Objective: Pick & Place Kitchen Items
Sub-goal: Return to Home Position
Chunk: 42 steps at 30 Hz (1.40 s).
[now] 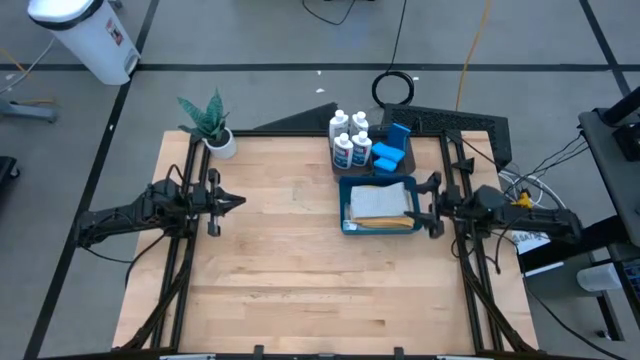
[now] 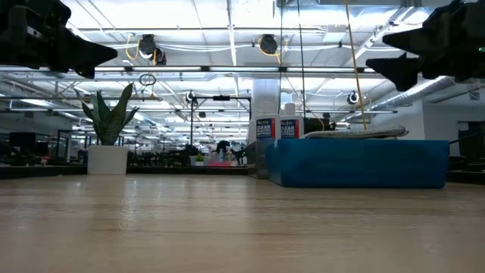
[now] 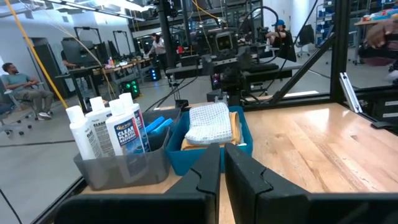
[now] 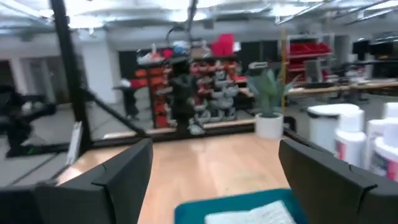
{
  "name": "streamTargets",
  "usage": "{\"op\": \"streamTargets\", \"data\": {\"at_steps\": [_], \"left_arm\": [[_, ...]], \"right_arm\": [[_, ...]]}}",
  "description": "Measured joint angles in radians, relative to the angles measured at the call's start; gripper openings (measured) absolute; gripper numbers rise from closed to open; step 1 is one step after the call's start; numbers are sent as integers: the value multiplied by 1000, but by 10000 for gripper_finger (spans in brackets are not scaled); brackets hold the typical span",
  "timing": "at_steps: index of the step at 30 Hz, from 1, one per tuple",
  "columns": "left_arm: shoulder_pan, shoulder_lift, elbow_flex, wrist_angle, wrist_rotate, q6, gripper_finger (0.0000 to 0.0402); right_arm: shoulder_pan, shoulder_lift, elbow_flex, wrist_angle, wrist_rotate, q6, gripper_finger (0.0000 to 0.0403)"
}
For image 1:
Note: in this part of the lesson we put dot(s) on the blue cellulose sponge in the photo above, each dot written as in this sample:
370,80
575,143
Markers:
385,165
400,135
387,151

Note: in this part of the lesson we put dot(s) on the orange waffle towel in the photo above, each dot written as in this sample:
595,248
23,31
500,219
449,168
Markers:
380,223

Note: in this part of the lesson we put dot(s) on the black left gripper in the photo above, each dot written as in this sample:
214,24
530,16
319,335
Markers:
207,202

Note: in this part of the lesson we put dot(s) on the black perforated panel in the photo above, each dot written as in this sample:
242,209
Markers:
450,120

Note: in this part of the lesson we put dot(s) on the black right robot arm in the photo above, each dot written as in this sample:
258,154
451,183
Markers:
540,220

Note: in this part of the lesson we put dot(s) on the white paper tag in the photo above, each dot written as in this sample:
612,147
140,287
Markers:
351,226

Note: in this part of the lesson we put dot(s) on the white paper sign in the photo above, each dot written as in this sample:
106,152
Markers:
530,243

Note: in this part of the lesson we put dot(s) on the black triangular frame bracket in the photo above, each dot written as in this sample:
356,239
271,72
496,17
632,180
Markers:
464,166

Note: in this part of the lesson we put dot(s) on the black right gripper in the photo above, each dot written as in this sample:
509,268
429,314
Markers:
450,205

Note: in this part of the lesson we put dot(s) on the green plant in white pot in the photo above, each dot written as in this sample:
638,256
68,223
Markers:
220,145

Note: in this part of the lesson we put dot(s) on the grey stand base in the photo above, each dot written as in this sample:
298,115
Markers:
30,111

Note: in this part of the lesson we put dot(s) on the grey waffle towel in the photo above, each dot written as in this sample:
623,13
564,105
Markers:
380,200

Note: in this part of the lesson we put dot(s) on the white pedal trash bin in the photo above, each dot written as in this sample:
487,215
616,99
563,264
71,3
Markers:
90,40

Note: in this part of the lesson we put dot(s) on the dark grey equipment cart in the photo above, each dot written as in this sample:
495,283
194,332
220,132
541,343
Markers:
615,170

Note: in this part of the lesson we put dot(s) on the white plastic restorer bottle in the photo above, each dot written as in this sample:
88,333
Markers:
343,152
359,124
338,125
361,150

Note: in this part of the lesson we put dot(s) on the grey cylinder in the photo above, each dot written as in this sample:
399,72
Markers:
597,277

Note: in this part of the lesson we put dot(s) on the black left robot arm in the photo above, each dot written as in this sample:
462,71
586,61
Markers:
125,217

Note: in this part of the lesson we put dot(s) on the brown two-compartment tray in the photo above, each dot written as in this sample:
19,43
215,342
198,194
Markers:
407,162

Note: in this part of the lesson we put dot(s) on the blue plastic bin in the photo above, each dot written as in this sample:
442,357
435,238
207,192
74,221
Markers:
343,192

